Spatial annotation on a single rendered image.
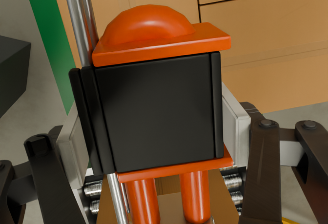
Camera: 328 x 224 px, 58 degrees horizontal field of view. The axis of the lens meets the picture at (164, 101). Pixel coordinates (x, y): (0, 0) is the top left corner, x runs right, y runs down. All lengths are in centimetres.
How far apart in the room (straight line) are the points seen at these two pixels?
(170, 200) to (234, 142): 12
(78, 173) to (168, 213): 11
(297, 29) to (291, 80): 17
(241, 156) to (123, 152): 7
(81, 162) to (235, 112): 8
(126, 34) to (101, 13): 74
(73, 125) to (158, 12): 8
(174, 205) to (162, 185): 74
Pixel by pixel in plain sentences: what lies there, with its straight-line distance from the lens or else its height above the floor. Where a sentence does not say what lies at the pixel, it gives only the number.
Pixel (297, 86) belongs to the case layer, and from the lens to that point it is 110.
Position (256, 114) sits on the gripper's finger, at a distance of 17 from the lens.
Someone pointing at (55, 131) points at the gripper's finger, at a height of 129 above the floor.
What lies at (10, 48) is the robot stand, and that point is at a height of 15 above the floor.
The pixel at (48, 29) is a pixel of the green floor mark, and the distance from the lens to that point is 151.
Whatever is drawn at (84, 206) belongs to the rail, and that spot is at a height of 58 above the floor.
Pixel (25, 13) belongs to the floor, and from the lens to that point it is 153.
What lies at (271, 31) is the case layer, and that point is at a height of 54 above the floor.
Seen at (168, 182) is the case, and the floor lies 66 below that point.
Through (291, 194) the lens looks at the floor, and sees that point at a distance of 219.
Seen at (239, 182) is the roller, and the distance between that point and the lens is 122.
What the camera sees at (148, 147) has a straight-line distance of 18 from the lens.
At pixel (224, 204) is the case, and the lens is 91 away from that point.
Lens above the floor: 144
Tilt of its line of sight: 66 degrees down
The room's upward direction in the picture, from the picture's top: 167 degrees clockwise
